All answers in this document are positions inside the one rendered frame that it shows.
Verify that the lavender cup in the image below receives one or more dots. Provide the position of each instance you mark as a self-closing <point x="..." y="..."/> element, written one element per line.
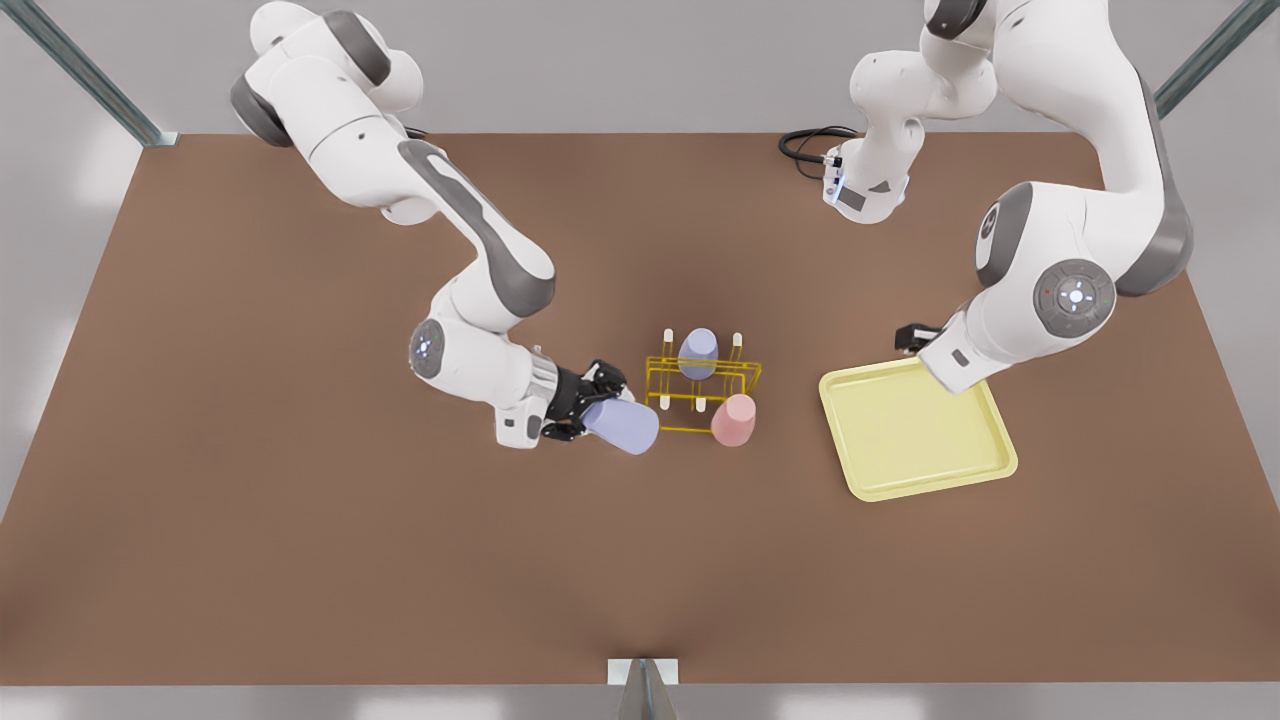
<point x="622" y="425"/>
<point x="697" y="354"/>

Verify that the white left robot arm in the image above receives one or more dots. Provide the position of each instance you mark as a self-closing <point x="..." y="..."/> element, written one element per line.
<point x="1060" y="280"/>

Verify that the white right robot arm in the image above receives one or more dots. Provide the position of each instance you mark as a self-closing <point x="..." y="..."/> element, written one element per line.
<point x="470" y="240"/>

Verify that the pale yellow square tray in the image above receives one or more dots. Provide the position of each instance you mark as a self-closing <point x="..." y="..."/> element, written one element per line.
<point x="915" y="430"/>

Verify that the pink cup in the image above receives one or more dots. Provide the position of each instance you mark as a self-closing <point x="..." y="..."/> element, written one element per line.
<point x="734" y="420"/>

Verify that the silver frame post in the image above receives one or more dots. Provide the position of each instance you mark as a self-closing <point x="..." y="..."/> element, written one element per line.
<point x="1210" y="55"/>
<point x="642" y="690"/>
<point x="85" y="75"/>

